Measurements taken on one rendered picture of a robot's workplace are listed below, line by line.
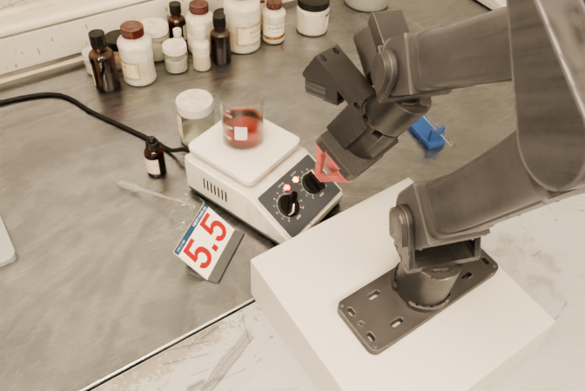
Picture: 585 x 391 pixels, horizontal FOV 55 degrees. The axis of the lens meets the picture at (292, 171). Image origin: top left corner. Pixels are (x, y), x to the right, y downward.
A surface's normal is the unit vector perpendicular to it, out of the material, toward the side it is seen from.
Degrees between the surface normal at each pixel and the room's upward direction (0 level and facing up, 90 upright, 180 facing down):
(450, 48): 87
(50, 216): 0
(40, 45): 90
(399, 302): 4
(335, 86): 86
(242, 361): 0
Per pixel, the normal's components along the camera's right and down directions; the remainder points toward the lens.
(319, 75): -0.66, 0.46
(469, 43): -0.97, 0.10
